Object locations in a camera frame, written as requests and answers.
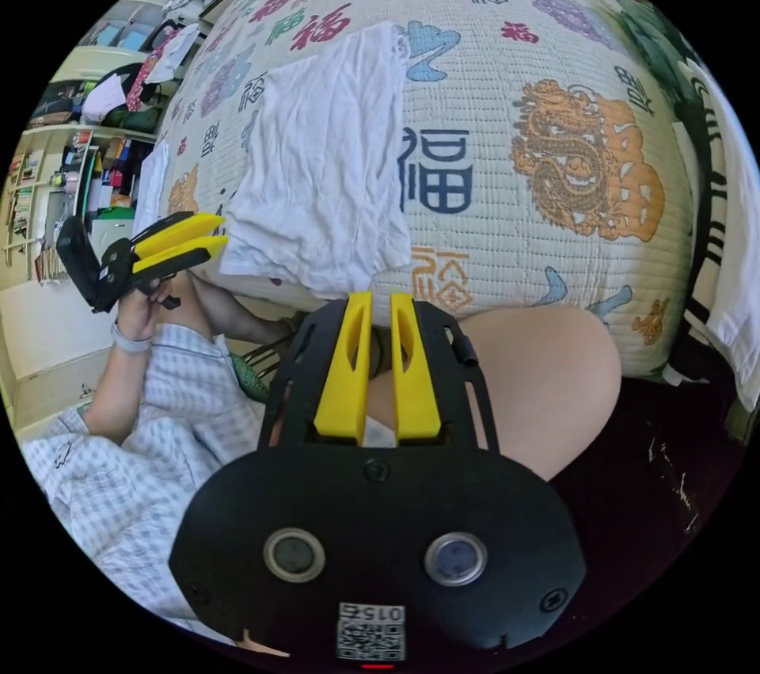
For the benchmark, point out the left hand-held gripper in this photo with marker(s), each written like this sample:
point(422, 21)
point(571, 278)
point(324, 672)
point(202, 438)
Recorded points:
point(83, 264)

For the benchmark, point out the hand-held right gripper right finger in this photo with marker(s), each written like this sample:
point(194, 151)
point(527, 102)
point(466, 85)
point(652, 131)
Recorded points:
point(417, 383)

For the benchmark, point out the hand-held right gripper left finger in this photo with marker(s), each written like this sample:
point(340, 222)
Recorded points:
point(347, 377)

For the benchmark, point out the person's left forearm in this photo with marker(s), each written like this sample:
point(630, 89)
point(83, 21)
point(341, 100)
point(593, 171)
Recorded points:
point(116, 395)

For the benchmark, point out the white short sleeve shirt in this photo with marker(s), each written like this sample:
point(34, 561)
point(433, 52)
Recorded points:
point(320, 169)

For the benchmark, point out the person's left hand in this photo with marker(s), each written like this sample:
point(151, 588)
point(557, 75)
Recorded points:
point(139, 314)

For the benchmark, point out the white cloth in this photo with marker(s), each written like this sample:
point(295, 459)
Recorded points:
point(152, 187)

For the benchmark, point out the white shelf with items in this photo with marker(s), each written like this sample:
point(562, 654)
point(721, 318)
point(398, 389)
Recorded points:
point(65, 181)

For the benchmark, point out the black chair with clothes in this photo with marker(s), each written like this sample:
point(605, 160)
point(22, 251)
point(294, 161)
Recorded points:
point(142, 74)

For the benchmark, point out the person's body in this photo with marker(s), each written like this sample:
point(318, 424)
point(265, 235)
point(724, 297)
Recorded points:
point(148, 484)

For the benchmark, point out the bed with printed quilt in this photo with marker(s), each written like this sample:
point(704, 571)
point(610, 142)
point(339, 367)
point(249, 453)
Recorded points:
point(505, 68)

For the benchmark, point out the pile of clothes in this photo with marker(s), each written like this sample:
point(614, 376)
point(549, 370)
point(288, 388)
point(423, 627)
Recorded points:
point(733, 246)

